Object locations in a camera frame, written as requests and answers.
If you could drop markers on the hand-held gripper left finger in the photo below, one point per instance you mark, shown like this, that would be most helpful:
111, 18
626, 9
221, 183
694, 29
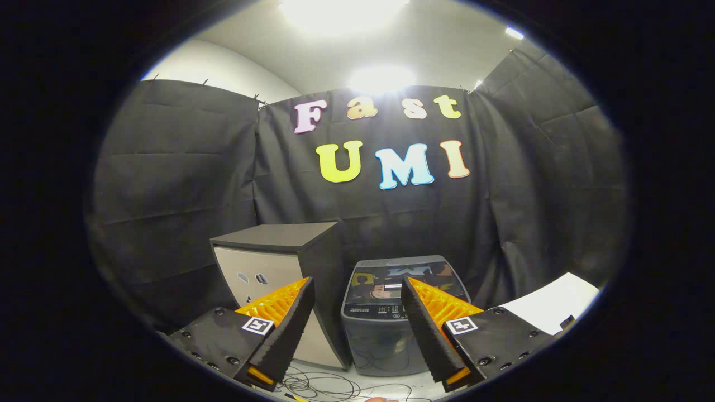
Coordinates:
290, 335

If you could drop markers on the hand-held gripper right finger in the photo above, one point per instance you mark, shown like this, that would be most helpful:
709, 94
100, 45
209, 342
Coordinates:
427, 335

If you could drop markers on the grey washing machine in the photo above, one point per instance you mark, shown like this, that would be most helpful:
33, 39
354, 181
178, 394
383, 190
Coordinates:
374, 346

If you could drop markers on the grey cabinet with dark top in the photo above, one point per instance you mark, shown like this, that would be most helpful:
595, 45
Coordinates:
262, 268

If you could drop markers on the white flat board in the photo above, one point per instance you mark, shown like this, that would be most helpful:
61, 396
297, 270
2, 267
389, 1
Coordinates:
553, 304

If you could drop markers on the black backdrop cloth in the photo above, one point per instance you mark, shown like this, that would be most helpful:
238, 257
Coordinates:
179, 178

